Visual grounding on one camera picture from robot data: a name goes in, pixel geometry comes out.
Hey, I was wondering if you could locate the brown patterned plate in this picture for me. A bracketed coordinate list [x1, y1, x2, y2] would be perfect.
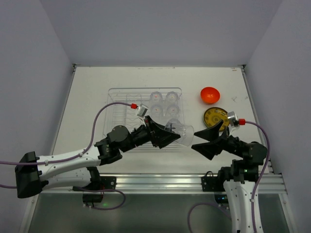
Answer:
[203, 107, 229, 132]

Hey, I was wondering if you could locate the clear glass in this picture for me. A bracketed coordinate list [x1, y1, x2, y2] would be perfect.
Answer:
[165, 118, 194, 146]
[149, 91, 163, 106]
[165, 104, 180, 120]
[165, 91, 179, 106]
[150, 104, 163, 122]

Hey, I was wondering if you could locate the orange plastic bowl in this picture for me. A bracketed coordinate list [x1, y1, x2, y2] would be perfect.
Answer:
[200, 87, 221, 104]

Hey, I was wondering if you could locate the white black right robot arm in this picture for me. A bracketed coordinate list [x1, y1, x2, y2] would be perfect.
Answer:
[191, 120, 269, 233]

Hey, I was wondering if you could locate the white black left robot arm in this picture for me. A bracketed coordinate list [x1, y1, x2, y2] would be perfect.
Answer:
[15, 116, 181, 199]

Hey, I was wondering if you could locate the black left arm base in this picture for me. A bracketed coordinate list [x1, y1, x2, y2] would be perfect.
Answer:
[72, 176, 117, 207]

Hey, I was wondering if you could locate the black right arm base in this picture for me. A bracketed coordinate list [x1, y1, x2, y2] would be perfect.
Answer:
[201, 170, 229, 205]

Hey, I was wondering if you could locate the clear plastic dish tray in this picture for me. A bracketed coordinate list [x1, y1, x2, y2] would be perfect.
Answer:
[103, 87, 184, 150]

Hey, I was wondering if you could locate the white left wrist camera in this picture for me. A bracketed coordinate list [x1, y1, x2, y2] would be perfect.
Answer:
[136, 104, 149, 125]

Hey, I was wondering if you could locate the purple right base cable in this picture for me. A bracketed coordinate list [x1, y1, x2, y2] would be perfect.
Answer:
[188, 202, 231, 233]

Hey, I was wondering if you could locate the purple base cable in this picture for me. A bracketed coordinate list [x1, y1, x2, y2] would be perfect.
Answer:
[80, 188, 127, 210]
[188, 202, 231, 233]

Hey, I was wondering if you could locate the aluminium mounting rail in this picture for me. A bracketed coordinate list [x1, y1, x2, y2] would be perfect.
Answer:
[31, 172, 289, 195]

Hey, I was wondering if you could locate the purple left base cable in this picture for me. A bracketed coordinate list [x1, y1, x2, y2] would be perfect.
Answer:
[80, 188, 127, 210]

